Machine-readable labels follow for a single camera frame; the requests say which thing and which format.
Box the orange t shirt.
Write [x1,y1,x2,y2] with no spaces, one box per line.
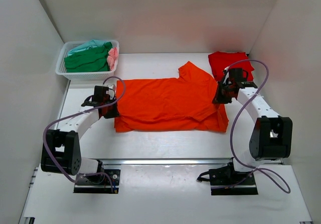
[114,62,229,133]

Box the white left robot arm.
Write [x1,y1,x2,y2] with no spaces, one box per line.
[41,84,119,183]

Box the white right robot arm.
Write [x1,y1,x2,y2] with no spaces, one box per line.
[212,67,293,184]

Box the folded red t shirt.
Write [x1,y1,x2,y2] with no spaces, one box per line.
[208,52,254,82]

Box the green t shirt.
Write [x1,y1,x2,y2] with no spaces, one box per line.
[64,42,112,73]

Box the pink t shirt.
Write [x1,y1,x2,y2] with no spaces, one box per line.
[106,47,119,71]

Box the teal t shirt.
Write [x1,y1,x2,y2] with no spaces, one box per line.
[67,40,106,56]

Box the white plastic laundry basket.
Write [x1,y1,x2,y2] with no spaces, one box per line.
[56,40,119,80]

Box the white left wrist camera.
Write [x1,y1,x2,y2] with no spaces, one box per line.
[107,84,116,91]

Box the aluminium table rail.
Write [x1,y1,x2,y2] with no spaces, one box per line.
[58,81,254,165]

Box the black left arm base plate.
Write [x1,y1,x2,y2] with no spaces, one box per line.
[73,165,121,194]

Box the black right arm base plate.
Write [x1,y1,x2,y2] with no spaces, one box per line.
[196,159,258,196]

